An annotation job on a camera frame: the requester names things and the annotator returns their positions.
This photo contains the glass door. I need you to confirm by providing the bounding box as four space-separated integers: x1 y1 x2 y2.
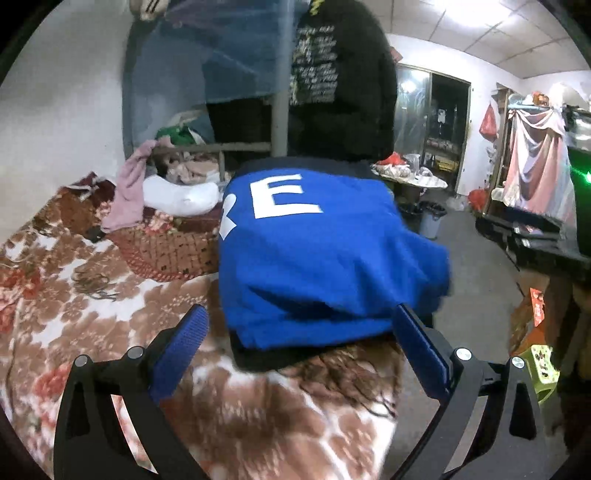
394 65 472 195

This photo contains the grey waste bin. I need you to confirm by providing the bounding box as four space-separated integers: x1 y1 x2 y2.
418 200 448 240

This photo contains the green plastic stool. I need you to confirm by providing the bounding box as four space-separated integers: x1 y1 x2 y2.
510 344 561 404

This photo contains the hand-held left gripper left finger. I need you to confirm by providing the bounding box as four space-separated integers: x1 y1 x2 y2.
53 304 211 480

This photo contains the black printed hoodie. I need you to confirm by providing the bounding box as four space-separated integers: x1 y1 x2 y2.
288 0 399 162

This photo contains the blue and black hooded jacket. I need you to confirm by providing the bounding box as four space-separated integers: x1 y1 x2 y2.
217 156 452 372

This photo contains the white striped jacket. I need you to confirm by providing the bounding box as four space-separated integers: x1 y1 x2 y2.
129 0 171 21

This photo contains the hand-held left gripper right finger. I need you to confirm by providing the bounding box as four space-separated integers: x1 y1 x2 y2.
390 303 548 480

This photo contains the red box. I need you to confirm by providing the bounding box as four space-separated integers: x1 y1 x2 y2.
526 287 546 326

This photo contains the round table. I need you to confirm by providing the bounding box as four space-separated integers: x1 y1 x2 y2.
372 161 448 190

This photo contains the green cloth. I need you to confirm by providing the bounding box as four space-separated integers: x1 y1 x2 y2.
156 124 204 146

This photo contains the pink cloth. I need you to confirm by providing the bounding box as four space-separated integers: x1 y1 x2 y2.
100 138 160 234

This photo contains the red hanging bag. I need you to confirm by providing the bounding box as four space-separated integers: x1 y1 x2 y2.
479 104 498 141

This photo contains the red woven bed mat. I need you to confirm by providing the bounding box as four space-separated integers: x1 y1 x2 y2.
111 217 221 281

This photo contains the brown floral blanket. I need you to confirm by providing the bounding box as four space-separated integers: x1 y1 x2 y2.
0 185 407 480

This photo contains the pink curtain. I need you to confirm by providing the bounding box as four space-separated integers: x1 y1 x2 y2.
501 104 578 227

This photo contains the grey metal bed frame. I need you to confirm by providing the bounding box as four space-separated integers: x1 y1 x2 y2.
122 18 289 185

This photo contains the black waste bin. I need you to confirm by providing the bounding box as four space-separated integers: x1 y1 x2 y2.
398 202 423 232

